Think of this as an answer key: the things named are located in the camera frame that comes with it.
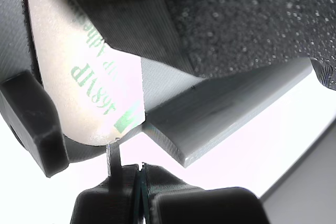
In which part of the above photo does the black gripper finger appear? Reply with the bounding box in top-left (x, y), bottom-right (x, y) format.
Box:
top-left (140, 163), bottom-right (271, 224)
top-left (70, 165), bottom-right (140, 224)

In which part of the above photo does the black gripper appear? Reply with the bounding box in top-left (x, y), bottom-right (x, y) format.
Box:
top-left (157, 0), bottom-right (336, 78)

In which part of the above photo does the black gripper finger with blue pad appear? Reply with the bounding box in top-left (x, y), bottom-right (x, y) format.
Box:
top-left (311, 57), bottom-right (336, 90)
top-left (56, 0), bottom-right (196, 77)

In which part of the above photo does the tan tape liner 3M print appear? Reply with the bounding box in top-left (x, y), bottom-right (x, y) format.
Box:
top-left (25, 0), bottom-right (146, 176)

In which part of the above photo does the grey fixture with black legs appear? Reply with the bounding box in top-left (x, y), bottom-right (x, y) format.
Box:
top-left (0, 0), bottom-right (314, 169)

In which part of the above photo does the black fixture clip post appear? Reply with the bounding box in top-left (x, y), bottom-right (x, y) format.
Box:
top-left (0, 70), bottom-right (69, 178)

